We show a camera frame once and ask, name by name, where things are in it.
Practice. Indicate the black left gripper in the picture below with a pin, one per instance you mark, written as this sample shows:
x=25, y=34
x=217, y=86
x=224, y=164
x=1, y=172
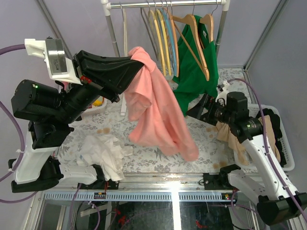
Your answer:
x=105, y=73

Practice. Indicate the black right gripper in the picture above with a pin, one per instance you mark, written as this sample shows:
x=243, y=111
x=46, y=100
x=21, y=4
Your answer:
x=207, y=102

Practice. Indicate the salmon pink t shirt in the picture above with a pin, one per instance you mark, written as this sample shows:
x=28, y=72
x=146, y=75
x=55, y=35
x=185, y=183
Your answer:
x=152, y=104

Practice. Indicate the white garment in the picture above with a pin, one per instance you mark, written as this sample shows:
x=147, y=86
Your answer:
x=106, y=151

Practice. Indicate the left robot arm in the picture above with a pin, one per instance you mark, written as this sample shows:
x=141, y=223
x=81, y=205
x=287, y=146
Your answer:
x=50, y=113

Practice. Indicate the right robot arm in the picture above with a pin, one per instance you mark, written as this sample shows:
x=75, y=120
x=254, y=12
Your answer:
x=276, y=199

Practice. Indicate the green t shirt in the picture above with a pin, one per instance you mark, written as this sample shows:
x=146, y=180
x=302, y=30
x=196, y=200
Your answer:
x=191, y=80

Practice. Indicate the wooden hanger with green shirt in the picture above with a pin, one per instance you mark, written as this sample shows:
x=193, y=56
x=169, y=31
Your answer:
x=189, y=19

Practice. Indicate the cream plastic hanger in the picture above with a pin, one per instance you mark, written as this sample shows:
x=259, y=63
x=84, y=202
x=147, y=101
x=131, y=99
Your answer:
x=125, y=33

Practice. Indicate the grey plastic hanger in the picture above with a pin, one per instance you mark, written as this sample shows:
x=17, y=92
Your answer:
x=149, y=31

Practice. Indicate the yellow hanger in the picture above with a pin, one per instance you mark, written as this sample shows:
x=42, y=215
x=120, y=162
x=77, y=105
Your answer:
x=164, y=40
x=153, y=21

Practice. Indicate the blue plastic hanger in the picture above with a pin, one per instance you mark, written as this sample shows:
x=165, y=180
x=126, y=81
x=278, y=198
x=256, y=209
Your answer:
x=169, y=36

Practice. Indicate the right wooden hanger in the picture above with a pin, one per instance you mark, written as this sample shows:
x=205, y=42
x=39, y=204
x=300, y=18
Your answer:
x=208, y=21

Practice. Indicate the floral table cloth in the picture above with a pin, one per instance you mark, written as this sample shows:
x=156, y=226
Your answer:
x=213, y=153

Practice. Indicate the white left laundry basket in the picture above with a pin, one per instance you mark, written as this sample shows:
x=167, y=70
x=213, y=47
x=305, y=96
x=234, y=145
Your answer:
x=97, y=107

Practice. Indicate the white laundry basket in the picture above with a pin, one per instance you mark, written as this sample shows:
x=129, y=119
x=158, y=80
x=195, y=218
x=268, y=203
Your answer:
x=289, y=165
x=97, y=107

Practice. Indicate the yellow garment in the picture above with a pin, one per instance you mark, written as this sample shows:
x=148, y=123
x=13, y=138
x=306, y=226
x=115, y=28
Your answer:
x=98, y=103

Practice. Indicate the beige garment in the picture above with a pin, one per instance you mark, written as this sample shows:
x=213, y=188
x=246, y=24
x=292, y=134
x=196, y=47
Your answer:
x=224, y=134

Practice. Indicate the white right laundry basket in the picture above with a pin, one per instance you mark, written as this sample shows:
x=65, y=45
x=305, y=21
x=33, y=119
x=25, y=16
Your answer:
x=289, y=165

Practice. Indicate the black garment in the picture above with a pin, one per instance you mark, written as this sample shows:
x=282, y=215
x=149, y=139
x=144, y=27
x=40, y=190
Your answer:
x=275, y=127

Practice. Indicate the metal clothes rack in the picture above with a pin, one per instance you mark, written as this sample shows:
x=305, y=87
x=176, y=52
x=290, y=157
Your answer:
x=108, y=6

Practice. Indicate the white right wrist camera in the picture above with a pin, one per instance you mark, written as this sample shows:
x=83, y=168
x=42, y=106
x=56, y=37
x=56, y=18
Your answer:
x=222, y=93

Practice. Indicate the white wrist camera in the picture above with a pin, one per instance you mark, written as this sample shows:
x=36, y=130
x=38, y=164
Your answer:
x=222, y=93
x=59, y=67

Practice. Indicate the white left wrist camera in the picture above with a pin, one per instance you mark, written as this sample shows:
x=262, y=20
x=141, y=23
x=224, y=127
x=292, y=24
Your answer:
x=59, y=67

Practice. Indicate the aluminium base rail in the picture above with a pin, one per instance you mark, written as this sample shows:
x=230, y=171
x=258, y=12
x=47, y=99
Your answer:
x=170, y=187

